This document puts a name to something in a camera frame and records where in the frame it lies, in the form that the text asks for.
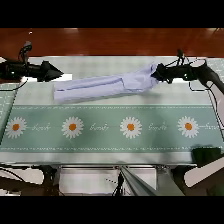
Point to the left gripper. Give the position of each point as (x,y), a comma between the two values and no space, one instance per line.
(46,71)

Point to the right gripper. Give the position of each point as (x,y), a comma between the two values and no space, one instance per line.
(164,72)

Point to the light blue shirt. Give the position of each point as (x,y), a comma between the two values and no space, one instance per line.
(100,87)

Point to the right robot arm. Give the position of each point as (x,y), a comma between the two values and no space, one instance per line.
(203,173)

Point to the silver frame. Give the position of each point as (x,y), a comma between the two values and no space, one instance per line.
(140,186)

